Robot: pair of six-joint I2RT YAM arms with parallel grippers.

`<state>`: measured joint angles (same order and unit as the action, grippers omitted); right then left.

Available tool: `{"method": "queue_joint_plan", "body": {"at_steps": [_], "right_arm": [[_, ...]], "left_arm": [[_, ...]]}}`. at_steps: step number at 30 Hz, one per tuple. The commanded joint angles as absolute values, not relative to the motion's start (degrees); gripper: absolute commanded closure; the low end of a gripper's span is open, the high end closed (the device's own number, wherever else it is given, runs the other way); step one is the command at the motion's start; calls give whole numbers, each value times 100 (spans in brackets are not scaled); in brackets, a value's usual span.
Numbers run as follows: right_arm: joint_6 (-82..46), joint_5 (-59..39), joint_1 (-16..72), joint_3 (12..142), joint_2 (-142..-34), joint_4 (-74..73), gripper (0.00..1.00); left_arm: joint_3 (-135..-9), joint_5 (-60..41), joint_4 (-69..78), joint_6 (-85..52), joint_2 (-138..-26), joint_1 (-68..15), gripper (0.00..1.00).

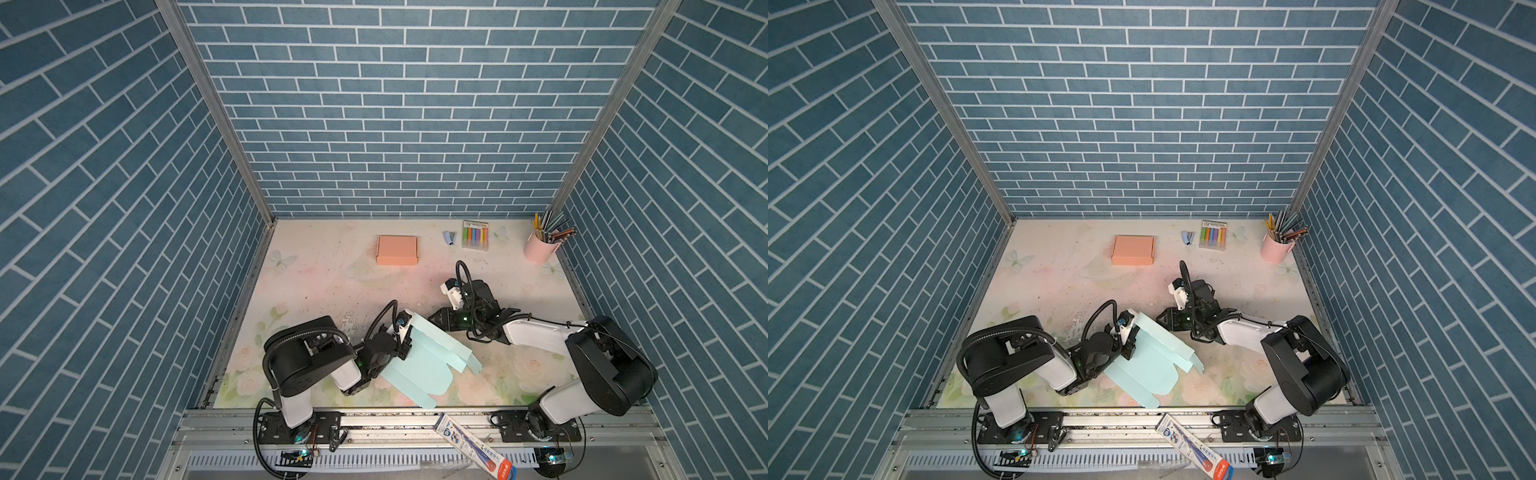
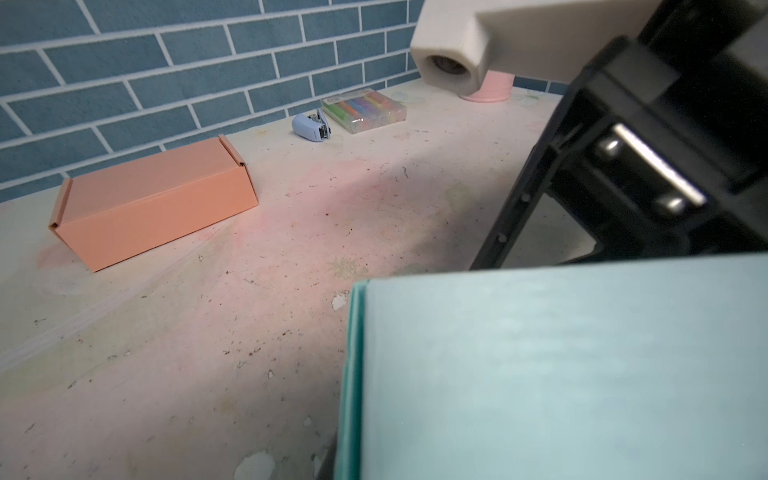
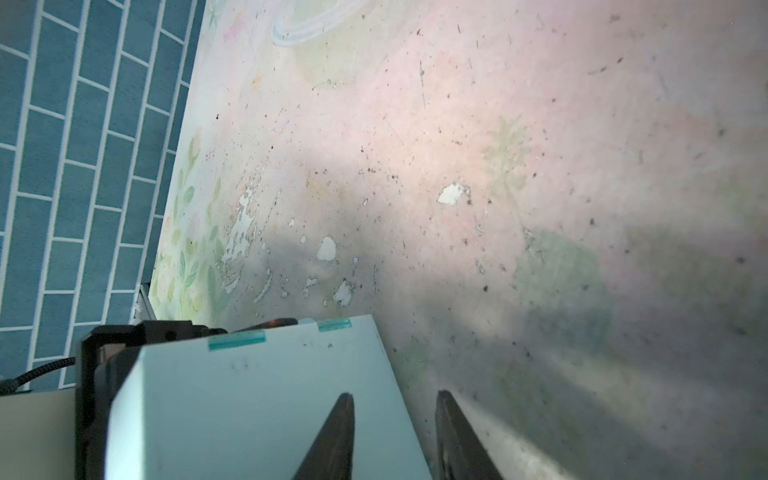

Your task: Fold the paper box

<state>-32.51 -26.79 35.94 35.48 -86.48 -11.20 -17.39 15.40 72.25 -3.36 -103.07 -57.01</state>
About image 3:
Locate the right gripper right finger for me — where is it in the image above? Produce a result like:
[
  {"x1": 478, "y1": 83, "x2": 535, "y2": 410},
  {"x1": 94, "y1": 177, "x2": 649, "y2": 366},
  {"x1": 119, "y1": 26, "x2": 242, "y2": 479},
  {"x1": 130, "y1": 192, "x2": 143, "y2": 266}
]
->
[{"x1": 435, "y1": 390, "x2": 503, "y2": 480}]

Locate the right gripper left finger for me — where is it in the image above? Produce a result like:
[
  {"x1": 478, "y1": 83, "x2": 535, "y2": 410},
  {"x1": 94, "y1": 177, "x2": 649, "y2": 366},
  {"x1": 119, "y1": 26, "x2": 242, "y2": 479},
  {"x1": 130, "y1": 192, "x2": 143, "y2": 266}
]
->
[{"x1": 293, "y1": 393, "x2": 355, "y2": 480}]

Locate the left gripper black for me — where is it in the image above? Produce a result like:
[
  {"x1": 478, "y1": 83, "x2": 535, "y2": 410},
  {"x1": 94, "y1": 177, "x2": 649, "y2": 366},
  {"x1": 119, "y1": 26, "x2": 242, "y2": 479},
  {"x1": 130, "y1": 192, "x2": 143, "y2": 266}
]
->
[{"x1": 74, "y1": 317, "x2": 301, "y2": 480}]

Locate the light blue cardboard box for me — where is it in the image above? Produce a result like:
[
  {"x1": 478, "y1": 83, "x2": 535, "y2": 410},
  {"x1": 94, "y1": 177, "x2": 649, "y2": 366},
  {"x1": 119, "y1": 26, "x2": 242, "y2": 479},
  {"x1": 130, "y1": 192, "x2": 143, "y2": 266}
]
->
[{"x1": 105, "y1": 315, "x2": 430, "y2": 479}]

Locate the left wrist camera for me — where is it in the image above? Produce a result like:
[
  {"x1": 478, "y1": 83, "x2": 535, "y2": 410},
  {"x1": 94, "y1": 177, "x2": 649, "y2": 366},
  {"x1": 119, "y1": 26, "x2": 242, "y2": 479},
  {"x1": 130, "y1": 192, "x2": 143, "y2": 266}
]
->
[{"x1": 0, "y1": 389, "x2": 75, "y2": 480}]

